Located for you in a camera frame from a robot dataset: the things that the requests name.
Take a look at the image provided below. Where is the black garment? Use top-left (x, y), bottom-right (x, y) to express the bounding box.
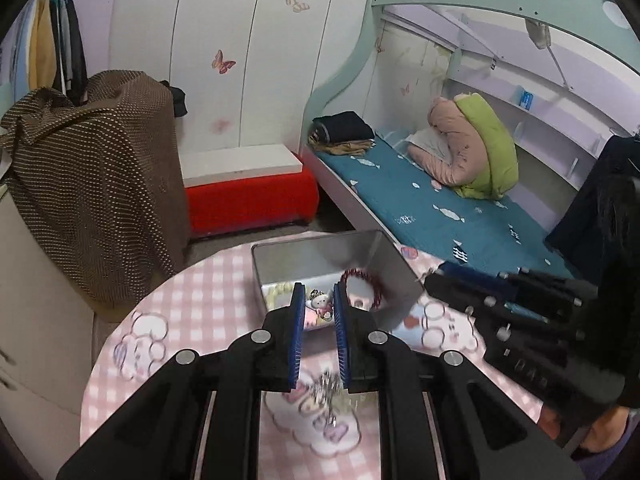
top-left (160, 80), bottom-right (188, 120)

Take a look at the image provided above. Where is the folded dark clothes stack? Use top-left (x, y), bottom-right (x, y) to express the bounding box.
top-left (307, 113), bottom-right (377, 157)

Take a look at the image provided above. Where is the teal bunk bed frame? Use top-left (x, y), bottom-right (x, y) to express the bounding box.
top-left (300, 0), bottom-right (640, 233)

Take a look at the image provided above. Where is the pale green bead bracelet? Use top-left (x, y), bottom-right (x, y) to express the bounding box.
top-left (262, 282), bottom-right (297, 312)

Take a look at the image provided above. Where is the grey hanging bag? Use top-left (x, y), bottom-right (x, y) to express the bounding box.
top-left (524, 17), bottom-right (552, 51)

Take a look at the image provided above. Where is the pink checked tablecloth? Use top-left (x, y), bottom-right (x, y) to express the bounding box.
top-left (80, 232), bottom-right (553, 480)

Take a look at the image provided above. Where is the white curved cabinet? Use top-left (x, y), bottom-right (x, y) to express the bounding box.
top-left (0, 182), bottom-right (98, 416)

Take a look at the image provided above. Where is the grey metal tin box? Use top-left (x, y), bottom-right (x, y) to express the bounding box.
top-left (251, 230), bottom-right (424, 332)

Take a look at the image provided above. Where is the silver grey bead bracelet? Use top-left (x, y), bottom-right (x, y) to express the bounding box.
top-left (307, 369), bottom-right (353, 413)

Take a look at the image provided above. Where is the dark hanging garment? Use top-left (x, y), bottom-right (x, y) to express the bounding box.
top-left (544, 134), bottom-right (640, 281)

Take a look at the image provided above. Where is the red butterfly sticker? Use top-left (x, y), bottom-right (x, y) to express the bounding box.
top-left (211, 50), bottom-right (237, 76)

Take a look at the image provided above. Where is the white pillow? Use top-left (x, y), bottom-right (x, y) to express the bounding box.
top-left (406, 127), bottom-right (451, 156)

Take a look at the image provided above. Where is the dark red bead bracelet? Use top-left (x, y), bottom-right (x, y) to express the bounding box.
top-left (340, 268), bottom-right (389, 310)

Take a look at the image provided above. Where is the red ottoman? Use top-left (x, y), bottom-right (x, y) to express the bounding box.
top-left (184, 166), bottom-right (321, 237)

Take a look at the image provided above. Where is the white wardrobe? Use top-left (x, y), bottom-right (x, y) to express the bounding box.
top-left (107, 0), bottom-right (375, 182)

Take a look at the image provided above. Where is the person's right hand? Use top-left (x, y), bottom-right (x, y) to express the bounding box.
top-left (539, 402), bottom-right (633, 462)

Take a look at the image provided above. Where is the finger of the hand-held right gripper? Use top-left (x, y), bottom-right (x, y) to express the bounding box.
top-left (439, 261), bottom-right (600, 307)
top-left (424, 269), bottom-right (585, 327)

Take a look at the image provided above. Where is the white cat charm keychain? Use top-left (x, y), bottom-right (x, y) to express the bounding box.
top-left (306, 289), bottom-right (335, 322)

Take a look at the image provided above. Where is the brown dotted cloth cover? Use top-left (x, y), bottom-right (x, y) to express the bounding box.
top-left (0, 71), bottom-right (189, 320)

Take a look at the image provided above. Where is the teal bed mattress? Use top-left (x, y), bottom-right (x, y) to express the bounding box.
top-left (309, 130), bottom-right (577, 281)

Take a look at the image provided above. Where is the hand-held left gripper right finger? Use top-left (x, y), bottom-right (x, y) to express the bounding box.
top-left (332, 282), bottom-right (586, 480)

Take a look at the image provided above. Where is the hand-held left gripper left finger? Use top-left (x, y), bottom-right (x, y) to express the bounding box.
top-left (55, 282), bottom-right (308, 480)

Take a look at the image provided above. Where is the row of hanging clothes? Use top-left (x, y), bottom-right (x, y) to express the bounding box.
top-left (9, 0), bottom-right (89, 107)

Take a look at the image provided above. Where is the white board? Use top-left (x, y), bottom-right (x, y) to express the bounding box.
top-left (179, 143), bottom-right (304, 189)

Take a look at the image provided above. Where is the pink quilt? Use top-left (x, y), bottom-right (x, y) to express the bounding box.
top-left (407, 97), bottom-right (488, 188)

